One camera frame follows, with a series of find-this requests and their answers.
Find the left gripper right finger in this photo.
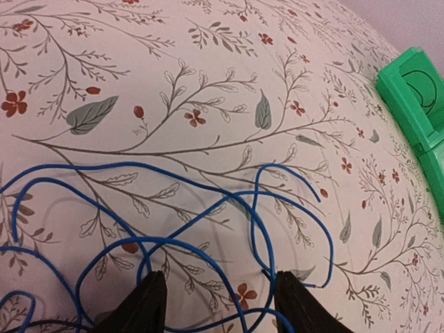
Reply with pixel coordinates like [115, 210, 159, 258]
[274, 271, 352, 333]

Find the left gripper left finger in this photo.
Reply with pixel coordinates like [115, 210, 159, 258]
[93, 271, 167, 333]

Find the green bin middle compartment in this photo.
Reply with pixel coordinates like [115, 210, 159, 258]
[419, 144, 444, 223]

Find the green bin compartment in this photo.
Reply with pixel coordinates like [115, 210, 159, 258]
[375, 47, 443, 155]
[419, 144, 444, 223]

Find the green bin left compartment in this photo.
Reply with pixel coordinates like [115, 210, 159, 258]
[375, 47, 443, 155]

